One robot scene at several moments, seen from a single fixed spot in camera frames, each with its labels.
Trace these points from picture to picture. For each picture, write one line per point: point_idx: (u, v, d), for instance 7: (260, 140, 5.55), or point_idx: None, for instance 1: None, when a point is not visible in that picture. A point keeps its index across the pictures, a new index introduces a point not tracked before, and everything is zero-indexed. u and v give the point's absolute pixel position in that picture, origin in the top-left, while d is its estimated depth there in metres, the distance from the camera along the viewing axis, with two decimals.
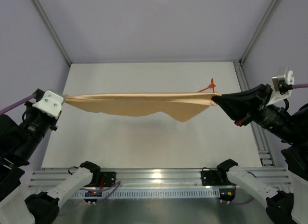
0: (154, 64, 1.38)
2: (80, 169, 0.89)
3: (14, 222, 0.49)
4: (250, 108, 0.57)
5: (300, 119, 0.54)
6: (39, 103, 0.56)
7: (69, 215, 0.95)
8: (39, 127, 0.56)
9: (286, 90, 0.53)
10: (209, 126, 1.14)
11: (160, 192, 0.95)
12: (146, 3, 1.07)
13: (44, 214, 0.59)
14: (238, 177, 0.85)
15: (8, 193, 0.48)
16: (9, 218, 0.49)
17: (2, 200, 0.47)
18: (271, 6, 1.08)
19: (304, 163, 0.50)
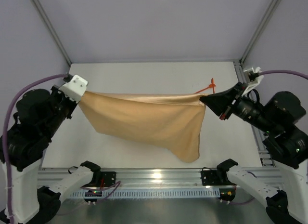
0: (153, 65, 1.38)
2: (80, 169, 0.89)
3: (24, 197, 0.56)
4: (229, 100, 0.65)
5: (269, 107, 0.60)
6: (69, 85, 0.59)
7: (69, 215, 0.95)
8: (62, 109, 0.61)
9: (254, 78, 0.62)
10: (209, 127, 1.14)
11: (160, 192, 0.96)
12: (146, 3, 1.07)
13: (46, 207, 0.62)
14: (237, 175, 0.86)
15: (31, 161, 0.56)
16: (23, 191, 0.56)
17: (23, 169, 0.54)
18: (271, 6, 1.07)
19: (282, 148, 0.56)
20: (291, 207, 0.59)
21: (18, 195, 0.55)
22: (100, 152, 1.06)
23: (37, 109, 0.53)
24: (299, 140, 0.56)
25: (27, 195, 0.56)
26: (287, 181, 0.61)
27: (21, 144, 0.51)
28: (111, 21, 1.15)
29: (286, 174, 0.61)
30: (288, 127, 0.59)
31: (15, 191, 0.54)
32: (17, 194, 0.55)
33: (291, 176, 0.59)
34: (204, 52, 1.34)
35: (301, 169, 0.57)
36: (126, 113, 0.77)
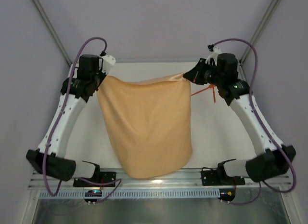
0: (153, 65, 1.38)
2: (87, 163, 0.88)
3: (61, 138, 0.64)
4: (198, 68, 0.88)
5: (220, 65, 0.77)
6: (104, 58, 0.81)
7: (69, 215, 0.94)
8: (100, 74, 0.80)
9: (212, 48, 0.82)
10: (210, 127, 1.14)
11: (160, 192, 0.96)
12: (146, 3, 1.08)
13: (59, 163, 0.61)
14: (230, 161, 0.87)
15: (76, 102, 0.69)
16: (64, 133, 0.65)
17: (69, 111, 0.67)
18: (270, 7, 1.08)
19: (227, 90, 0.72)
20: (255, 146, 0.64)
21: (60, 130, 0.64)
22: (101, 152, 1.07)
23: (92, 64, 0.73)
24: (239, 83, 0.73)
25: (66, 134, 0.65)
26: (244, 123, 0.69)
27: (81, 85, 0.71)
28: (111, 21, 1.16)
29: (238, 113, 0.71)
30: (233, 79, 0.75)
31: (62, 118, 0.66)
32: (58, 128, 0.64)
33: (242, 113, 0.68)
34: (204, 52, 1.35)
35: (244, 101, 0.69)
36: (137, 98, 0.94)
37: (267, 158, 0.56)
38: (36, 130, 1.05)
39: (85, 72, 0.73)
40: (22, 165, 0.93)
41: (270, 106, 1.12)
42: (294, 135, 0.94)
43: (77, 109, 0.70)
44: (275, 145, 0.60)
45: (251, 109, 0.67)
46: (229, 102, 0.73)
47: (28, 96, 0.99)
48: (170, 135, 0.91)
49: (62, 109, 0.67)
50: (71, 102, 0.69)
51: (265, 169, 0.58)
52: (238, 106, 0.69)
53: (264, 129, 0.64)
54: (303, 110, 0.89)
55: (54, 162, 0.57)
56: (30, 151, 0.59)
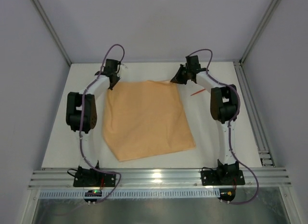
0: (154, 65, 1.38)
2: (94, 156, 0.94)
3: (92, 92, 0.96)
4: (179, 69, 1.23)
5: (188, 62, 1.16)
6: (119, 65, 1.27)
7: (69, 215, 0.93)
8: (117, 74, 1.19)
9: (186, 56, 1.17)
10: (210, 125, 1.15)
11: (160, 192, 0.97)
12: (146, 3, 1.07)
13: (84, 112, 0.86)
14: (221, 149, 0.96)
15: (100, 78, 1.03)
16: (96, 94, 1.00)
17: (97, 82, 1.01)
18: (270, 6, 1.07)
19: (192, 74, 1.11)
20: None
21: (95, 86, 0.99)
22: (100, 152, 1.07)
23: (113, 62, 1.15)
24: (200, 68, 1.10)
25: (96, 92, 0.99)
26: (207, 85, 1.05)
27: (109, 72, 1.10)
28: (111, 21, 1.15)
29: (204, 84, 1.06)
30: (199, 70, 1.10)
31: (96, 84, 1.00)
32: (95, 85, 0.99)
33: (204, 80, 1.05)
34: (204, 52, 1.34)
35: (202, 73, 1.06)
36: (139, 92, 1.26)
37: (216, 92, 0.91)
38: (36, 130, 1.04)
39: (110, 69, 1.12)
40: (22, 165, 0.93)
41: (270, 106, 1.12)
42: (294, 134, 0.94)
43: (102, 85, 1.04)
44: (221, 85, 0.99)
45: (207, 74, 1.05)
46: (195, 80, 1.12)
47: (28, 95, 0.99)
48: (150, 127, 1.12)
49: (97, 78, 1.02)
50: (103, 78, 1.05)
51: (219, 103, 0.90)
52: (200, 77, 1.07)
53: (213, 81, 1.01)
54: (303, 109, 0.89)
55: (90, 98, 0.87)
56: (71, 92, 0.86)
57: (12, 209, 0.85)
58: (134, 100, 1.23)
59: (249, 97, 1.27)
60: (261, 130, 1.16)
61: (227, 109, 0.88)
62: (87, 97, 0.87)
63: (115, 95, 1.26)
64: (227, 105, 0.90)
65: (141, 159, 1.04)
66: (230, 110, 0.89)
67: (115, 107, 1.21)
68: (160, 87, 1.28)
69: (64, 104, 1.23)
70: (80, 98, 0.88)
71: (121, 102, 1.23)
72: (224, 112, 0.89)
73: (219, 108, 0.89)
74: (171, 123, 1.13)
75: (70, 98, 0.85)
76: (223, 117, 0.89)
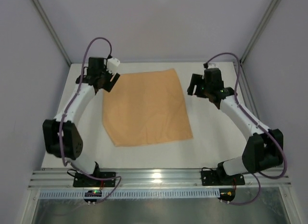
0: (154, 65, 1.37)
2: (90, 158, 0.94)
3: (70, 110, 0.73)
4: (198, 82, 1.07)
5: (209, 78, 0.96)
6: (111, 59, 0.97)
7: (70, 214, 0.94)
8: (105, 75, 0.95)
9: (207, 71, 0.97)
10: (208, 119, 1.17)
11: (160, 192, 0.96)
12: (146, 2, 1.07)
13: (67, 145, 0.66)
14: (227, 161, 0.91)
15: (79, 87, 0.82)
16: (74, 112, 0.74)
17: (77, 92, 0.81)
18: (270, 6, 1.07)
19: (215, 95, 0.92)
20: (246, 134, 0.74)
21: (75, 106, 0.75)
22: (98, 151, 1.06)
23: (99, 63, 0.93)
24: (225, 89, 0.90)
25: (77, 112, 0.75)
26: (234, 119, 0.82)
27: (93, 79, 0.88)
28: (110, 21, 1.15)
29: (228, 112, 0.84)
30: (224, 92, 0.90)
31: (77, 98, 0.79)
32: (74, 104, 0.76)
33: (231, 110, 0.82)
34: (204, 52, 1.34)
35: (230, 101, 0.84)
36: (140, 84, 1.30)
37: (256, 141, 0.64)
38: (36, 131, 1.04)
39: (93, 72, 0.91)
40: (22, 165, 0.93)
41: (270, 106, 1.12)
42: (294, 135, 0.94)
43: (87, 97, 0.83)
44: (261, 127, 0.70)
45: (237, 105, 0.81)
46: (219, 105, 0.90)
47: (28, 96, 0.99)
48: (150, 118, 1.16)
49: (78, 91, 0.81)
50: (84, 88, 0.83)
51: (258, 156, 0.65)
52: (226, 105, 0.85)
53: (249, 118, 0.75)
54: (303, 110, 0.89)
55: (70, 130, 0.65)
56: (46, 120, 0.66)
57: (13, 209, 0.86)
58: (135, 91, 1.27)
59: (249, 97, 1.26)
60: None
61: (266, 162, 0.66)
62: (66, 126, 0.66)
63: (117, 85, 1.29)
64: (268, 155, 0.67)
65: (141, 148, 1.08)
66: (269, 163, 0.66)
67: (117, 97, 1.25)
68: (160, 79, 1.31)
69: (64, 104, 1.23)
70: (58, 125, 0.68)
71: (122, 93, 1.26)
72: (262, 166, 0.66)
73: (258, 162, 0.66)
74: (170, 115, 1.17)
75: (45, 130, 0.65)
76: (259, 169, 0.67)
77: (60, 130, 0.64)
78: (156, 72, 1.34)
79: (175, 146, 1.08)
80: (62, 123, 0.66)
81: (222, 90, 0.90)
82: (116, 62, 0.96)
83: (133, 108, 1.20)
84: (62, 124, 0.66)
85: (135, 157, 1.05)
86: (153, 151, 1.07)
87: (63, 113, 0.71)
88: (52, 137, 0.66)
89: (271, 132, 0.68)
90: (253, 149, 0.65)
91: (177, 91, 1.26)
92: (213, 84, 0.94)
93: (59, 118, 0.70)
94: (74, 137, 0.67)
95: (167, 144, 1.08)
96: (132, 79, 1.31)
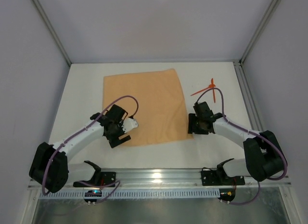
0: (153, 65, 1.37)
2: (83, 164, 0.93)
3: (71, 144, 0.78)
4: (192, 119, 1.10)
5: (198, 112, 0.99)
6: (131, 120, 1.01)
7: (70, 214, 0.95)
8: (117, 129, 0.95)
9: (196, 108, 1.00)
10: None
11: (160, 192, 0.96)
12: (146, 3, 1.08)
13: (50, 175, 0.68)
14: (228, 163, 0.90)
15: (91, 123, 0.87)
16: (70, 151, 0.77)
17: (84, 129, 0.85)
18: (271, 7, 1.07)
19: (206, 123, 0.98)
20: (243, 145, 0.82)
21: (77, 139, 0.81)
22: (98, 151, 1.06)
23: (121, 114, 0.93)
24: (215, 114, 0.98)
25: (76, 146, 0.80)
26: (229, 136, 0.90)
27: (106, 120, 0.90)
28: (111, 21, 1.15)
29: (223, 131, 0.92)
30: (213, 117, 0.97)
31: (83, 132, 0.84)
32: (76, 138, 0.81)
33: (224, 128, 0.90)
34: (204, 52, 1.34)
35: (220, 121, 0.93)
36: (140, 84, 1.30)
37: (251, 146, 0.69)
38: (36, 131, 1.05)
39: (111, 116, 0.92)
40: (22, 166, 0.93)
41: (270, 107, 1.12)
42: (294, 136, 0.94)
43: (92, 136, 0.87)
44: (252, 133, 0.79)
45: (227, 122, 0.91)
46: (213, 130, 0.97)
47: (28, 97, 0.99)
48: (150, 118, 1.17)
49: (87, 126, 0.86)
50: (95, 126, 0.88)
51: (259, 160, 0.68)
52: (218, 126, 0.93)
53: (240, 129, 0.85)
54: (303, 111, 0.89)
55: (58, 162, 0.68)
56: (43, 144, 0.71)
57: (13, 209, 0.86)
58: (135, 91, 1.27)
59: (249, 97, 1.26)
60: (260, 130, 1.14)
61: (271, 165, 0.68)
62: (57, 156, 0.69)
63: (117, 85, 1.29)
64: (270, 158, 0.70)
65: (140, 148, 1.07)
66: (274, 166, 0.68)
67: (117, 97, 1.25)
68: (160, 79, 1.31)
69: (63, 104, 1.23)
70: (52, 151, 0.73)
71: (122, 93, 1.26)
72: (268, 171, 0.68)
73: (261, 164, 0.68)
74: (170, 115, 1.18)
75: (39, 151, 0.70)
76: (266, 176, 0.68)
77: (50, 158, 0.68)
78: (156, 72, 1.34)
79: (175, 146, 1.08)
80: (55, 152, 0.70)
81: (212, 115, 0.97)
82: (133, 124, 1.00)
83: (133, 108, 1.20)
84: (55, 153, 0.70)
85: (135, 157, 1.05)
86: (153, 151, 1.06)
87: (62, 143, 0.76)
88: (41, 161, 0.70)
89: (263, 135, 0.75)
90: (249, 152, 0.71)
91: (178, 90, 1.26)
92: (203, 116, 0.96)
93: (57, 146, 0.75)
94: (60, 171, 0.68)
95: (167, 144, 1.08)
96: (132, 79, 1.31)
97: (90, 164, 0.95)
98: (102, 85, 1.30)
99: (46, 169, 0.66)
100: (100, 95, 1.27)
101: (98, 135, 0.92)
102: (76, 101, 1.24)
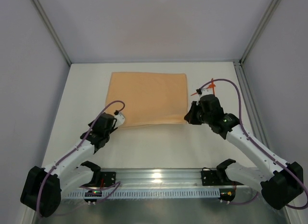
0: (156, 65, 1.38)
2: (80, 167, 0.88)
3: (64, 166, 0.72)
4: (194, 109, 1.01)
5: (208, 109, 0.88)
6: (119, 120, 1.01)
7: (70, 215, 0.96)
8: (106, 135, 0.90)
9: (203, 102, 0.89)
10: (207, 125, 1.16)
11: (160, 192, 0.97)
12: (146, 2, 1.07)
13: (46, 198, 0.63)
14: (235, 169, 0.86)
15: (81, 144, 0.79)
16: (62, 174, 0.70)
17: (75, 151, 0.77)
18: (270, 6, 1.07)
19: (217, 126, 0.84)
20: (265, 173, 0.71)
21: (69, 161, 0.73)
22: (98, 152, 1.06)
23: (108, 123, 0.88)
24: (228, 117, 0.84)
25: (70, 167, 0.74)
26: (246, 152, 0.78)
27: (96, 138, 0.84)
28: (111, 21, 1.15)
29: (237, 144, 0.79)
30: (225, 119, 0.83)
31: (74, 153, 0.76)
32: (68, 159, 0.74)
33: (240, 144, 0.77)
34: (204, 52, 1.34)
35: (238, 133, 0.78)
36: (141, 84, 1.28)
37: (278, 182, 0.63)
38: (36, 131, 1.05)
39: (101, 128, 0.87)
40: (23, 166, 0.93)
41: (270, 107, 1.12)
42: (294, 136, 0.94)
43: (83, 155, 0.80)
44: (279, 165, 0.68)
45: (246, 137, 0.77)
46: (224, 136, 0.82)
47: (28, 97, 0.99)
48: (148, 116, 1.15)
49: (77, 146, 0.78)
50: (85, 144, 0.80)
51: (282, 194, 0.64)
52: (233, 137, 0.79)
53: (263, 153, 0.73)
54: (303, 110, 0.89)
55: (51, 185, 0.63)
56: (35, 167, 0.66)
57: (13, 209, 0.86)
58: (133, 90, 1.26)
59: (249, 97, 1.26)
60: (261, 130, 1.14)
61: (291, 196, 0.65)
62: (50, 180, 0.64)
63: (118, 85, 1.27)
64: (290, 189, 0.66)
65: (139, 149, 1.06)
66: (293, 196, 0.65)
67: (118, 96, 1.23)
68: (161, 79, 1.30)
69: (63, 105, 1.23)
70: (44, 175, 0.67)
71: (122, 92, 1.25)
72: (287, 202, 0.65)
73: (283, 199, 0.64)
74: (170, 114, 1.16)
75: (29, 176, 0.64)
76: (284, 205, 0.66)
77: (42, 182, 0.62)
78: (157, 73, 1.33)
79: (174, 147, 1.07)
80: (47, 175, 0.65)
81: (225, 119, 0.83)
82: (120, 120, 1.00)
83: (131, 107, 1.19)
84: (47, 176, 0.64)
85: (134, 157, 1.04)
86: (152, 151, 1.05)
87: (53, 165, 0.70)
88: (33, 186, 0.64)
89: (290, 167, 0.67)
90: (274, 187, 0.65)
91: (178, 90, 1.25)
92: (213, 114, 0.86)
93: (48, 168, 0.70)
94: (54, 193, 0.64)
95: (166, 145, 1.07)
96: (133, 79, 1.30)
97: (88, 167, 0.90)
98: (102, 85, 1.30)
99: (39, 192, 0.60)
100: (99, 96, 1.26)
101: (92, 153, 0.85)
102: (76, 101, 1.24)
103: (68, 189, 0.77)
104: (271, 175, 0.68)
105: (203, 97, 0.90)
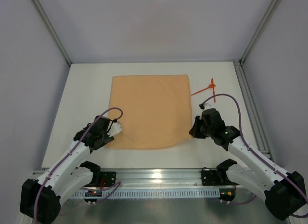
0: (156, 65, 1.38)
2: (79, 169, 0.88)
3: (58, 175, 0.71)
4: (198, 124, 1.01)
5: (209, 121, 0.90)
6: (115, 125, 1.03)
7: (70, 214, 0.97)
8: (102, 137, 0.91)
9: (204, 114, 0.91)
10: None
11: (160, 192, 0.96)
12: (146, 2, 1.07)
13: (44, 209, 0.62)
14: (237, 173, 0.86)
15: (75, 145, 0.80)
16: (57, 183, 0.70)
17: (69, 156, 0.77)
18: (270, 7, 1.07)
19: (220, 139, 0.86)
20: (266, 182, 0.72)
21: (62, 169, 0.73)
22: (98, 152, 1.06)
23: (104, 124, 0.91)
24: (229, 128, 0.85)
25: (65, 174, 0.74)
26: (247, 163, 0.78)
27: (91, 138, 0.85)
28: (110, 21, 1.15)
29: (237, 154, 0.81)
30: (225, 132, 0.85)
31: (68, 159, 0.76)
32: (61, 167, 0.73)
33: (241, 154, 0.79)
34: (204, 52, 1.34)
35: (238, 143, 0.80)
36: (141, 86, 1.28)
37: (279, 191, 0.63)
38: (37, 131, 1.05)
39: (97, 129, 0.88)
40: (23, 166, 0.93)
41: (270, 108, 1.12)
42: (293, 136, 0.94)
43: (78, 159, 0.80)
44: (280, 176, 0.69)
45: (247, 148, 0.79)
46: (226, 148, 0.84)
47: (28, 97, 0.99)
48: (148, 117, 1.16)
49: (71, 151, 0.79)
50: (80, 148, 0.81)
51: (284, 204, 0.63)
52: (235, 149, 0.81)
53: (263, 163, 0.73)
54: (303, 111, 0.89)
55: (46, 197, 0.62)
56: (28, 180, 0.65)
57: (13, 209, 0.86)
58: (133, 92, 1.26)
59: (249, 97, 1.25)
60: (261, 130, 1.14)
61: (294, 206, 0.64)
62: (45, 191, 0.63)
63: (118, 86, 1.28)
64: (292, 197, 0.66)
65: (139, 150, 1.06)
66: (296, 205, 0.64)
67: (118, 97, 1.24)
68: (162, 81, 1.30)
69: (64, 105, 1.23)
70: (38, 186, 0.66)
71: (122, 94, 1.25)
72: (290, 212, 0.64)
73: (286, 209, 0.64)
74: (169, 116, 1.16)
75: (23, 190, 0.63)
76: (288, 216, 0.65)
77: (37, 194, 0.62)
78: (158, 74, 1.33)
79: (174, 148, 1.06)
80: (42, 187, 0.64)
81: (226, 130, 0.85)
82: (117, 128, 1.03)
83: (131, 109, 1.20)
84: (41, 189, 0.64)
85: (134, 158, 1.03)
86: (152, 152, 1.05)
87: (47, 176, 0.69)
88: (29, 198, 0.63)
89: (290, 177, 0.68)
90: (275, 197, 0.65)
91: (178, 91, 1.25)
92: (214, 127, 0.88)
93: (42, 180, 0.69)
94: (49, 205, 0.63)
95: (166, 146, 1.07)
96: (133, 81, 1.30)
97: (87, 169, 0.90)
98: (102, 86, 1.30)
99: (35, 204, 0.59)
100: (99, 96, 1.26)
101: (86, 154, 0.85)
102: (76, 101, 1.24)
103: (67, 193, 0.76)
104: (271, 184, 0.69)
105: (205, 110, 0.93)
